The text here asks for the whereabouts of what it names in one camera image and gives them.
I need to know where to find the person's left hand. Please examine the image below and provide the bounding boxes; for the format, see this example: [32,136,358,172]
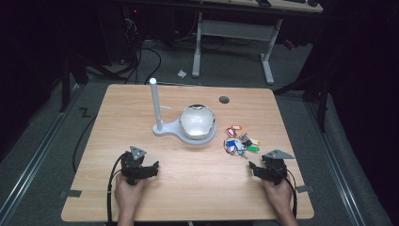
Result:
[114,172,147,218]

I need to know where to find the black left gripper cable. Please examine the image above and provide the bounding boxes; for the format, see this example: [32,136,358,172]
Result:
[105,153,127,226]

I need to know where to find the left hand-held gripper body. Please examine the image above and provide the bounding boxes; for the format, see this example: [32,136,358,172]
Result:
[120,145,151,186]

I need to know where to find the wooden table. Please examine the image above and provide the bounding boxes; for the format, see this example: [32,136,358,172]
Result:
[60,83,315,223]

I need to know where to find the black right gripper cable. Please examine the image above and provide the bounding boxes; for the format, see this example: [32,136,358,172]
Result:
[276,166,298,218]

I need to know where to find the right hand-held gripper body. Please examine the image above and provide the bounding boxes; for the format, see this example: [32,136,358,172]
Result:
[261,149,295,186]

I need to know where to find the person's right hand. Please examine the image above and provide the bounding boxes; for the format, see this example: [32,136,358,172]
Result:
[261,177,295,218]

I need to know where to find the bunch of keys with coloured tags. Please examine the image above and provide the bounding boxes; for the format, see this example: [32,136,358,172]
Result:
[223,124,262,160]

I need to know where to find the black metal stand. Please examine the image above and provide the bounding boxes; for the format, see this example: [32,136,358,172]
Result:
[57,53,92,113]

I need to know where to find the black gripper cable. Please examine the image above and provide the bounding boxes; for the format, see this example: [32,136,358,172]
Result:
[276,166,298,218]
[105,153,127,226]

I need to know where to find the metal floor rail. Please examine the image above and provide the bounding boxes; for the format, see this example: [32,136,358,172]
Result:
[0,82,83,226]
[304,101,367,226]

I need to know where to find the black cable on floor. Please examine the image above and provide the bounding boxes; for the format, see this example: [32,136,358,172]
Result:
[72,106,99,174]

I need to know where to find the shiny silver bowl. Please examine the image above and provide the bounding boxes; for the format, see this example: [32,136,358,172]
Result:
[178,104,216,141]

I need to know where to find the white metal desk frame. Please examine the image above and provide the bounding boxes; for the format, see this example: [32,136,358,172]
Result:
[191,11,284,86]

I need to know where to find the white stand with pole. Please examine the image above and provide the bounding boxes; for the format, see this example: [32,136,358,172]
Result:
[149,77,218,146]

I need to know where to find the black floor cables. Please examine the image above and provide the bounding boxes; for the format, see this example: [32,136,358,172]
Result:
[119,12,163,85]

